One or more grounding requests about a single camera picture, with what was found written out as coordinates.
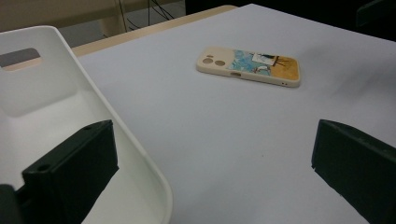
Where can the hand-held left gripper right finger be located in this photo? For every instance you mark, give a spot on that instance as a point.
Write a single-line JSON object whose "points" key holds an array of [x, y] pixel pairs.
{"points": [[358, 165]]}

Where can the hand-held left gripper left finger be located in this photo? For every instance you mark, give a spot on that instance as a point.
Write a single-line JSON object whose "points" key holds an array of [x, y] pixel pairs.
{"points": [[71, 168]]}

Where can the white plastic bin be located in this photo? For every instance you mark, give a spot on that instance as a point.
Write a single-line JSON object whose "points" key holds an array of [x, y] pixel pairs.
{"points": [[62, 93]]}

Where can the white table cover sheet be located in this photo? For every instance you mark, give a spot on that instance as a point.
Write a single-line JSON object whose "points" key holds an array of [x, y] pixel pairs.
{"points": [[224, 124]]}

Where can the beige wooden shelf unit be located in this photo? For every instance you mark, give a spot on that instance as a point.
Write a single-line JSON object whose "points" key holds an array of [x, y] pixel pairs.
{"points": [[62, 12]]}

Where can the dark curtain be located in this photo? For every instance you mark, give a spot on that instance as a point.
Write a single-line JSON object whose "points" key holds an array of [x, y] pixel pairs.
{"points": [[295, 9]]}

